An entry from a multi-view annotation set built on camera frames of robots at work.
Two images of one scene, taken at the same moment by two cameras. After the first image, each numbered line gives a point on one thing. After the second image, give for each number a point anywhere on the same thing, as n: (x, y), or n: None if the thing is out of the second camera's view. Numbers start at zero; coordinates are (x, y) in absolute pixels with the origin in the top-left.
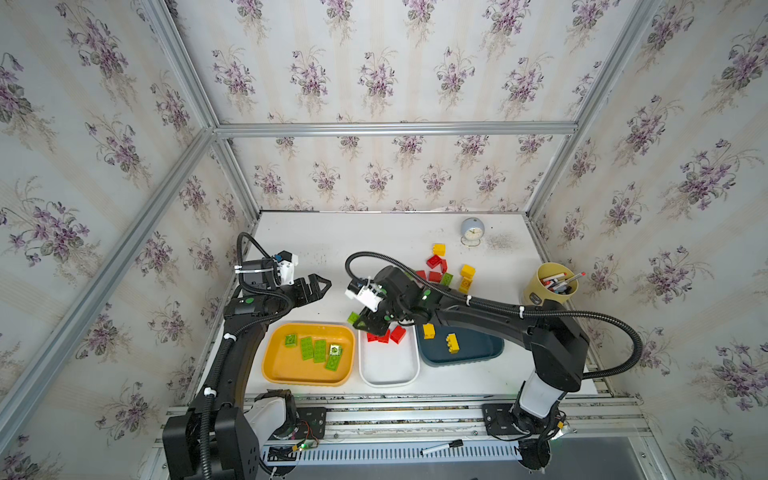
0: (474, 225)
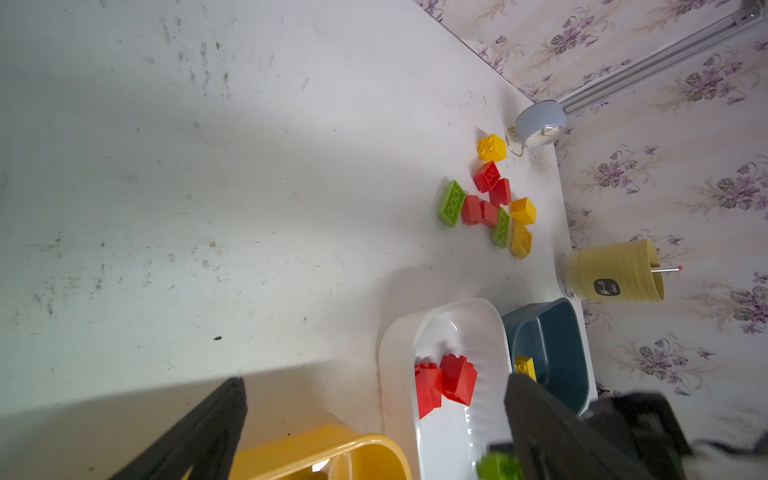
0: (537, 124)
